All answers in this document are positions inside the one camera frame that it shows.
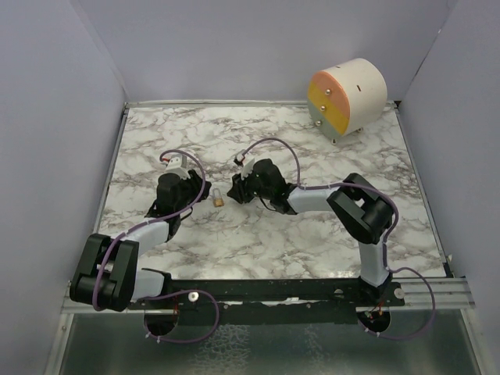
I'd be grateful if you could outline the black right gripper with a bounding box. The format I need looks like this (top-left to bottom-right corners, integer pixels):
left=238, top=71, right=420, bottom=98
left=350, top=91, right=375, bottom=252
left=227, top=167, right=273, bottom=205

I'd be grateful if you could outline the small brass padlock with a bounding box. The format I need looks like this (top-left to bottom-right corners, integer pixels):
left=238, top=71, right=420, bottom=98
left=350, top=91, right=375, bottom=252
left=212, top=187, right=224, bottom=208

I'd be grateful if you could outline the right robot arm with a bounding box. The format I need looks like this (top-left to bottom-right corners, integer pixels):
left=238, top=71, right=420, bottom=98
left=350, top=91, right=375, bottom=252
left=227, top=156, right=398, bottom=305

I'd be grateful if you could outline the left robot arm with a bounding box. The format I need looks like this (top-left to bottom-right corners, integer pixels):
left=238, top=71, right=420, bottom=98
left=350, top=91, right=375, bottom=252
left=70, top=170, right=212, bottom=312

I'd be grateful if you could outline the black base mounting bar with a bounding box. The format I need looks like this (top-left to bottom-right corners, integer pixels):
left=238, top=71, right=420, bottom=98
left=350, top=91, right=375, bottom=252
left=129, top=277, right=405, bottom=325

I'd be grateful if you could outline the round pastel drawer cabinet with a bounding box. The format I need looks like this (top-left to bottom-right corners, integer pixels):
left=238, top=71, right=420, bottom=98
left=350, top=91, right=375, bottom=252
left=307, top=58, right=388, bottom=144

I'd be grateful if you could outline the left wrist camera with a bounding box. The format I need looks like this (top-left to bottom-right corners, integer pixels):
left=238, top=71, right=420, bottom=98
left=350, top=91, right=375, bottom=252
left=160, top=153, right=191, bottom=180

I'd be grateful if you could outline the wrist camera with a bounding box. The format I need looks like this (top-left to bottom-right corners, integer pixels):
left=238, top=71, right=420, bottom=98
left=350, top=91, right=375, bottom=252
left=233, top=152, right=255, bottom=180
left=160, top=153, right=191, bottom=180

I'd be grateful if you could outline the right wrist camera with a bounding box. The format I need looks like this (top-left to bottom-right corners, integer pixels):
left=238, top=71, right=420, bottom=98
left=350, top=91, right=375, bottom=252
left=233, top=152, right=255, bottom=180

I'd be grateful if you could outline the aluminium frame rail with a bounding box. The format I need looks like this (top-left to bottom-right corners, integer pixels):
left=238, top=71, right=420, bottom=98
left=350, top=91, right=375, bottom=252
left=397, top=277, right=476, bottom=310

